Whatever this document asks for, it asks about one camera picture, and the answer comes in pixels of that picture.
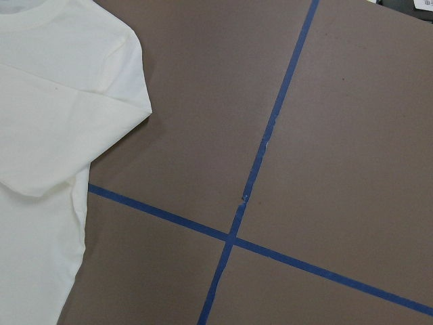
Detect cream long-sleeve cat T-shirt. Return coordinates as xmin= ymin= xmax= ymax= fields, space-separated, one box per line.
xmin=1 ymin=1 xmax=152 ymax=324

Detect dark box with white label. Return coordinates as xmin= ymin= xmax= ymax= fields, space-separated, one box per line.
xmin=373 ymin=0 xmax=432 ymax=22

